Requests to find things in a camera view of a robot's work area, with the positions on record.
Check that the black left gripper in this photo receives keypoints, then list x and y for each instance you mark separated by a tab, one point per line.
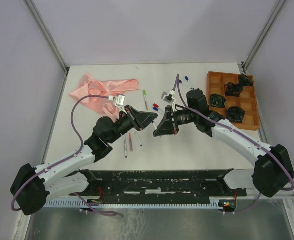
145	118

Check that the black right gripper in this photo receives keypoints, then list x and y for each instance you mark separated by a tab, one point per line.
167	126

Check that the pink translucent highlighter pen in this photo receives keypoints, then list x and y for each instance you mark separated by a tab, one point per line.
130	142

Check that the lime green capped marker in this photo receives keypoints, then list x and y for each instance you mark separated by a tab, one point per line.
145	100

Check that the magenta capped whiteboard marker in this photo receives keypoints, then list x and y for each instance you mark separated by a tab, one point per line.
125	146

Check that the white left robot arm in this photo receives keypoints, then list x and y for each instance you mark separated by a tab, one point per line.
34	186

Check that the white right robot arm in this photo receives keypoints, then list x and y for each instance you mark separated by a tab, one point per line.
272	172

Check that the far blue marker right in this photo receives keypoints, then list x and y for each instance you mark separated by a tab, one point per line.
188	81

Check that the blue yellow rolled tie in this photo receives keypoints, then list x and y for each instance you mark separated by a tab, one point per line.
217	101

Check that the pink satin cloth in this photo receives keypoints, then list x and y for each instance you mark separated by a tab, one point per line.
90	86

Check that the dark floral rolled tie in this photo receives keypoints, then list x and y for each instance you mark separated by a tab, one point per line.
235	114

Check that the orange wooden divider tray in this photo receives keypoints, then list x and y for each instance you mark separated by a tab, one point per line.
216	82

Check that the dark rolled tie top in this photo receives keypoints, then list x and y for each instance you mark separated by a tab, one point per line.
244	80

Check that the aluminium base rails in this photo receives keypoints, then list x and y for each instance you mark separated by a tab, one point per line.
283	194

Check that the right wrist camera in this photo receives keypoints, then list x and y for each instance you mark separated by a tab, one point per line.
169	98

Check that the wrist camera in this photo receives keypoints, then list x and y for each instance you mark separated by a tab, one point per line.
169	98
117	102

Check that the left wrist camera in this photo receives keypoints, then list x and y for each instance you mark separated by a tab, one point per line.
117	102

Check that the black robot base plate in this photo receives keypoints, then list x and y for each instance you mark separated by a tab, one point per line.
158	186

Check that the light blue cable duct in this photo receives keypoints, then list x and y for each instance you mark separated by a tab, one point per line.
76	203

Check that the aluminium frame post right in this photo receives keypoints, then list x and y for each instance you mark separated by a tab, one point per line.
276	11

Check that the aluminium frame post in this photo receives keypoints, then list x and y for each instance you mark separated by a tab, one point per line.
276	11
45	33

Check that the aluminium frame post left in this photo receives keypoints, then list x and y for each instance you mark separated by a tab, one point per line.
45	33

